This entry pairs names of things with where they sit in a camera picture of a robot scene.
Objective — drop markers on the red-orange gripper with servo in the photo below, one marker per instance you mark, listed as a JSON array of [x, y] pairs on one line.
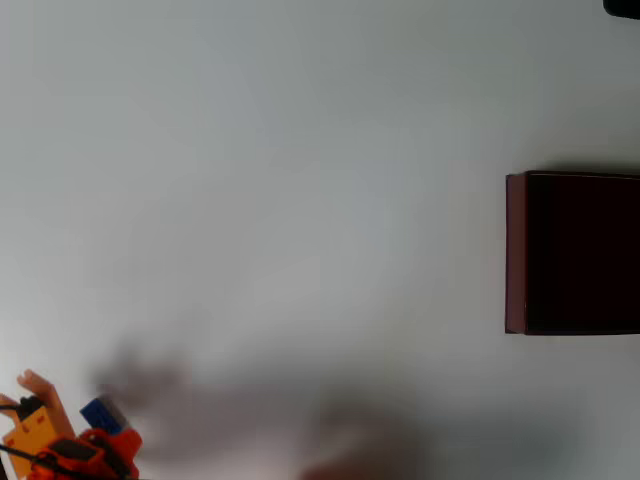
[[39, 422]]

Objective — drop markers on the small blue block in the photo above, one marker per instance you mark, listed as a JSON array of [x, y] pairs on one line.
[[102, 412]]

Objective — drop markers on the dark red box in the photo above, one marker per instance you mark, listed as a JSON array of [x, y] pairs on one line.
[[580, 255]]

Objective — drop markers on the black object at edge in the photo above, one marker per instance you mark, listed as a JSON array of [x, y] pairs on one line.
[[624, 7]]

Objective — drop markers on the light orange camera mount bracket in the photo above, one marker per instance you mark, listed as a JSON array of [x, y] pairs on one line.
[[42, 432]]

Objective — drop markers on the black camera module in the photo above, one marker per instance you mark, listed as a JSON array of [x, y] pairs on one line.
[[28, 405]]

